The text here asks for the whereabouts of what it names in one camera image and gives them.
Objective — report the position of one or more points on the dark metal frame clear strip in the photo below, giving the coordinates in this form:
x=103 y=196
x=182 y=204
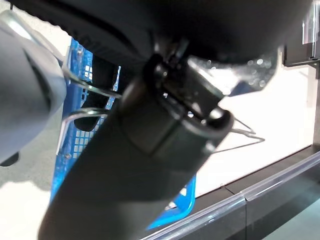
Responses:
x=297 y=55

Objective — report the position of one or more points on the grey left robot leg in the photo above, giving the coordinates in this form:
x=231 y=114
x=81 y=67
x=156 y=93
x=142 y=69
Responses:
x=25 y=87

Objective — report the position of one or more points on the blue plastic shopping basket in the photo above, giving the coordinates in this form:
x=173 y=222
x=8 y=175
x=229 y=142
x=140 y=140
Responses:
x=75 y=75

